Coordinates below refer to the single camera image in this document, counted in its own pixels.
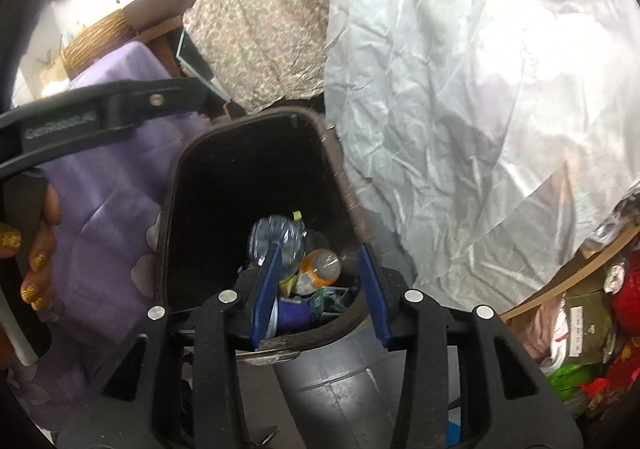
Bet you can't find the purple yogurt cup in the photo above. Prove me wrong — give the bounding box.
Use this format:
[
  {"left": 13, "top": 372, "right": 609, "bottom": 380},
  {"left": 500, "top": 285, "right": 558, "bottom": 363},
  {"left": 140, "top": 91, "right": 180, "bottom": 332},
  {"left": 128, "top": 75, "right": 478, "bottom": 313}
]
[{"left": 274, "top": 296, "right": 314, "bottom": 336}]

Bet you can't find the green snack wrapper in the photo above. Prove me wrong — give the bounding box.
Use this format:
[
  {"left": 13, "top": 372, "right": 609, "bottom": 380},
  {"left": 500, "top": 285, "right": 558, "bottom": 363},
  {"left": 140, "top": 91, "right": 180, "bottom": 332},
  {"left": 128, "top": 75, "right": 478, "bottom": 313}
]
[{"left": 278, "top": 273, "right": 302, "bottom": 298}]

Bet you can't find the orange and white drink bottle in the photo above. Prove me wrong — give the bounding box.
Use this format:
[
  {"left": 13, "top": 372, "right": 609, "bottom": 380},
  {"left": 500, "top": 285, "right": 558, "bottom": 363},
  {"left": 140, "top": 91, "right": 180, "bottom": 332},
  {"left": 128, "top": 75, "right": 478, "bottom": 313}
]
[{"left": 294, "top": 249, "right": 343, "bottom": 296}]

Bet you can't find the olive green box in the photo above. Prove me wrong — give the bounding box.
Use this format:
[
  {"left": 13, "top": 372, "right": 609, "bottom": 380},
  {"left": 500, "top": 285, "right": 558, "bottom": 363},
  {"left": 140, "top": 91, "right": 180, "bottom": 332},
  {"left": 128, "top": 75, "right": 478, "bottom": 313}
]
[{"left": 564, "top": 278, "right": 620, "bottom": 361}]

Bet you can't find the brown box with cream lid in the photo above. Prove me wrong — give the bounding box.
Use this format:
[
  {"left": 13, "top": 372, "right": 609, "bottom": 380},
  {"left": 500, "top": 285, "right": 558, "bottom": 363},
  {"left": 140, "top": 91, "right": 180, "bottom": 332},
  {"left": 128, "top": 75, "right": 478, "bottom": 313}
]
[{"left": 120, "top": 0, "right": 197, "bottom": 32}]

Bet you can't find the wicker basket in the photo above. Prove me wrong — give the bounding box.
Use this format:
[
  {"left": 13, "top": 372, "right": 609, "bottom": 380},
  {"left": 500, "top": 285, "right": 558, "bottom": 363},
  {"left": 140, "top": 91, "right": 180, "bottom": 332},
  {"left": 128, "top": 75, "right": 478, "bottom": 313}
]
[{"left": 62, "top": 10, "right": 132, "bottom": 76}]

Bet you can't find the curved wooden strip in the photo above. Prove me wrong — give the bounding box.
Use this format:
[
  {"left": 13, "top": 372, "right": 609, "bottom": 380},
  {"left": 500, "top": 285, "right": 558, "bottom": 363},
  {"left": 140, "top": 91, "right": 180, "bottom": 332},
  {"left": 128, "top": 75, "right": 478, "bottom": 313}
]
[{"left": 500, "top": 224, "right": 640, "bottom": 326}]

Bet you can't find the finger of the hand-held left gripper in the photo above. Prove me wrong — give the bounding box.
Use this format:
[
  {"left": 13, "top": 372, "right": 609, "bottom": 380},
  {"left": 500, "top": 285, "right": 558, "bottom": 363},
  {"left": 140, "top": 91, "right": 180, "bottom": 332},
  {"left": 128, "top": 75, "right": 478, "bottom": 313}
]
[{"left": 97, "top": 79, "right": 214, "bottom": 130}]

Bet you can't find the green floral milk carton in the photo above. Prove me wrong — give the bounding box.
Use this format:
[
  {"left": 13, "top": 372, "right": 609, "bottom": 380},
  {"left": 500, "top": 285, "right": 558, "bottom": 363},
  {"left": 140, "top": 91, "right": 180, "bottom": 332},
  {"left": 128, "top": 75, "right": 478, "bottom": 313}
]
[{"left": 309, "top": 285, "right": 358, "bottom": 326}]

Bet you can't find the floral cloth cover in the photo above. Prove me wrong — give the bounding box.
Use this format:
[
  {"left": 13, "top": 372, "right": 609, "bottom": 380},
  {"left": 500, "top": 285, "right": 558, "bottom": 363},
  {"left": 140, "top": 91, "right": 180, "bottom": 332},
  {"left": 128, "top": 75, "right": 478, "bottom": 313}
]
[{"left": 182, "top": 0, "right": 332, "bottom": 114}]

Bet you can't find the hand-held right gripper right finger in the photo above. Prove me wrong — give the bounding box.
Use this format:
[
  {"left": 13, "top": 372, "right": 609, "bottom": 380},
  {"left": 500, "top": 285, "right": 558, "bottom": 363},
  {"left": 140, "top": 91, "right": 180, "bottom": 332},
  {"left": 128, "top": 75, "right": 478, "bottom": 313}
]
[{"left": 357, "top": 243, "right": 583, "bottom": 449}]

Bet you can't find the dark trash bin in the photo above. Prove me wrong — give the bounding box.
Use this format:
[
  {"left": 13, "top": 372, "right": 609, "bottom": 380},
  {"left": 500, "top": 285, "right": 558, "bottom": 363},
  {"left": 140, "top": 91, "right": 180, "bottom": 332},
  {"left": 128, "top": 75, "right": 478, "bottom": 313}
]
[{"left": 159, "top": 108, "right": 452, "bottom": 449}]

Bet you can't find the purple printed tablecloth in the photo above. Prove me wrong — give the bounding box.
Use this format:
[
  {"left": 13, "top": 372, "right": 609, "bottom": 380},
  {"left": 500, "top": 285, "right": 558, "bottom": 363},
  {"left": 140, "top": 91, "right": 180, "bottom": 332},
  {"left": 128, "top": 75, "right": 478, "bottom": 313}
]
[{"left": 5, "top": 41, "right": 212, "bottom": 422}]

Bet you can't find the crushed clear plastic bottle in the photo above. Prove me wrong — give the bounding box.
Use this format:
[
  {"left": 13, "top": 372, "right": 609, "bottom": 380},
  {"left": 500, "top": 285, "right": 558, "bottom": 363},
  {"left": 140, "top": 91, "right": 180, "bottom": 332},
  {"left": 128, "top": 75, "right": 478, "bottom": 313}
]
[{"left": 248, "top": 215, "right": 307, "bottom": 269}]

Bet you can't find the person's left hand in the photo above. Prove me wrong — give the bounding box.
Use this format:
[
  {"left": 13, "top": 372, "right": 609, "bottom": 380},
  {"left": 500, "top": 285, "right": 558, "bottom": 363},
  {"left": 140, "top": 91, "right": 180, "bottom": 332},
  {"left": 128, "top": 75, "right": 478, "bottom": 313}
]
[{"left": 0, "top": 178, "right": 63, "bottom": 314}]

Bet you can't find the white plastic sheet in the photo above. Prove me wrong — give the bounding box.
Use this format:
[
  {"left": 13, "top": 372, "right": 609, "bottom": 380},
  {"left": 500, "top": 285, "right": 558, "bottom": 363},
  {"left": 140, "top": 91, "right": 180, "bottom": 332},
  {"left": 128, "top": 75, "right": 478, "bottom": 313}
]
[{"left": 324, "top": 0, "right": 640, "bottom": 319}]

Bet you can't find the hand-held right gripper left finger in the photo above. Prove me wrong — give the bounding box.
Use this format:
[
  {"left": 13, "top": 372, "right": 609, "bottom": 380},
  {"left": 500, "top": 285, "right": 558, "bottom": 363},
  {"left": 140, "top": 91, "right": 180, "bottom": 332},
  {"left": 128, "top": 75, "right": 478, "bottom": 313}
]
[{"left": 60, "top": 245, "right": 284, "bottom": 449}]

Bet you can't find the red patterned bag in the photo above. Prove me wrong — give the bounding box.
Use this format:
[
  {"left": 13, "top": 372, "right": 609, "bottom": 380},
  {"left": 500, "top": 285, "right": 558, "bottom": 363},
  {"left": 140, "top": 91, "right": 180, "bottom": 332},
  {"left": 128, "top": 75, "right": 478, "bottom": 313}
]
[{"left": 582, "top": 346, "right": 640, "bottom": 426}]

